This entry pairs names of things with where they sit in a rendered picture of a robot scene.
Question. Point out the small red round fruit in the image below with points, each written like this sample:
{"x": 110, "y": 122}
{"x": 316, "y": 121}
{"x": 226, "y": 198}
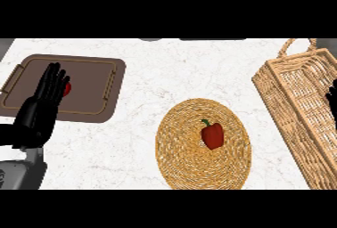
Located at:
{"x": 66, "y": 89}

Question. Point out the red bell pepper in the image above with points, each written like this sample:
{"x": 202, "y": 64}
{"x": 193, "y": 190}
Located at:
{"x": 212, "y": 136}

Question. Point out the grey object at edge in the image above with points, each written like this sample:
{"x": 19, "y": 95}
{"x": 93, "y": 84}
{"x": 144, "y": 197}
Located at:
{"x": 149, "y": 39}

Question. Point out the brown rectangular tray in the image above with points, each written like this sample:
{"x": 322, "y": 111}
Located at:
{"x": 85, "y": 89}

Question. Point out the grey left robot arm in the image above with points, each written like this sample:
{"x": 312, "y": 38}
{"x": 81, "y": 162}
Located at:
{"x": 19, "y": 172}

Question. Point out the tan wicker basket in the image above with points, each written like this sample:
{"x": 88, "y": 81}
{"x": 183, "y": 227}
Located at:
{"x": 303, "y": 104}

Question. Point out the round woven straw placemat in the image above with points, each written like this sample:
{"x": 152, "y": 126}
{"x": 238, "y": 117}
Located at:
{"x": 192, "y": 160}

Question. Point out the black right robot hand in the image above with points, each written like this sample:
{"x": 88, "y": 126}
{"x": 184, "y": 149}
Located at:
{"x": 332, "y": 104}

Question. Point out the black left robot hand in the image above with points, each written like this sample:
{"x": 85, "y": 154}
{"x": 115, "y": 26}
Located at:
{"x": 37, "y": 112}

